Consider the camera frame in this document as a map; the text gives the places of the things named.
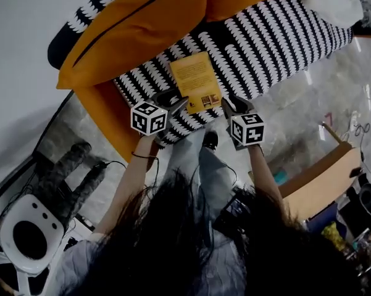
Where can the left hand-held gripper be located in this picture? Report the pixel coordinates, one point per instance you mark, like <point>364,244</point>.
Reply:
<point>148,119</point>

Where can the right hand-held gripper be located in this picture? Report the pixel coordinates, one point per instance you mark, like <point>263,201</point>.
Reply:
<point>247,129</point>

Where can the yellow book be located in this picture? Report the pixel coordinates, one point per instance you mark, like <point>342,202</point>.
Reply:
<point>196,79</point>

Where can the orange sofa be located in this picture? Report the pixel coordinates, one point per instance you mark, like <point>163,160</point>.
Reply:
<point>111,119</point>

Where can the person's right forearm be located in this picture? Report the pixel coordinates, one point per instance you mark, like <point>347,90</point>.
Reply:
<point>265,174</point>

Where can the person's left forearm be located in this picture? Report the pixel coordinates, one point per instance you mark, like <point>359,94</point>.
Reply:
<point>132,180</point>

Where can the oval wooden table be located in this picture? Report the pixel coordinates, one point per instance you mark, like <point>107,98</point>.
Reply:
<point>321,180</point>

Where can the person's black shoe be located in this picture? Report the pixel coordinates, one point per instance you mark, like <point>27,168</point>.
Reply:
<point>210,140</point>

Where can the black wristband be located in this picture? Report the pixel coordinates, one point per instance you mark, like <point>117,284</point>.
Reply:
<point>142,156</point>

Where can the person's light jeans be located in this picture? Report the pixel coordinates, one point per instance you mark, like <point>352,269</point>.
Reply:
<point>210,171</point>

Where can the black and white striped blanket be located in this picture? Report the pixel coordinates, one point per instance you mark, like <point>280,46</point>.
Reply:
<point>265,42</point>

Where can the orange cushion with black zipper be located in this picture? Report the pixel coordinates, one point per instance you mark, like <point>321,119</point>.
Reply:
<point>135,32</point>

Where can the lit-screen phone at waist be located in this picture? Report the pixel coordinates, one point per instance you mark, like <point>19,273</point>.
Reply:
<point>234,208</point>

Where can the blue chair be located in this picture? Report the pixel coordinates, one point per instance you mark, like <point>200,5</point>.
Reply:
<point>324,217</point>

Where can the yellow checked cloth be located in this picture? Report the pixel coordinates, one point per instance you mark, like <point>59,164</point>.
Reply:
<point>335,236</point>

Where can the white dome backpack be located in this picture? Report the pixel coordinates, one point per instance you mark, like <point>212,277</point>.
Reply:
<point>31,217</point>

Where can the person's pale striped shirt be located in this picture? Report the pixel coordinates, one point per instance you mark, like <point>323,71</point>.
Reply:
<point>74,264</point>

